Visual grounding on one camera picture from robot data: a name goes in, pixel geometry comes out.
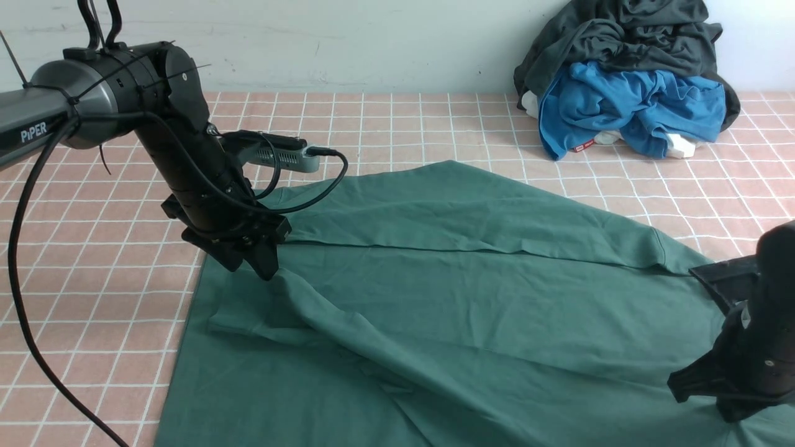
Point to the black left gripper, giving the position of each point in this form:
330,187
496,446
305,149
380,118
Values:
210,195

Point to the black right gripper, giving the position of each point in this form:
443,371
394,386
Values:
751,364

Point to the green long-sleeve top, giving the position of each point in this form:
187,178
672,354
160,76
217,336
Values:
449,306

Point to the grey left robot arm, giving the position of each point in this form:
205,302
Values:
89,98

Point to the pink checkered tablecloth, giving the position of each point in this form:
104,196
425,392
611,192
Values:
106,279

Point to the blue garment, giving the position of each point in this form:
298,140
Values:
644,106

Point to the dark grey garment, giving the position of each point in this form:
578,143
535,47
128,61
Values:
627,36

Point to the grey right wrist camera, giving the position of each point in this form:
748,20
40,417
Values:
729,282

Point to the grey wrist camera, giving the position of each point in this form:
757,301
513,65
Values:
729,282
261,148

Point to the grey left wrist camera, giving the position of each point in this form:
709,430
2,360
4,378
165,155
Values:
261,148

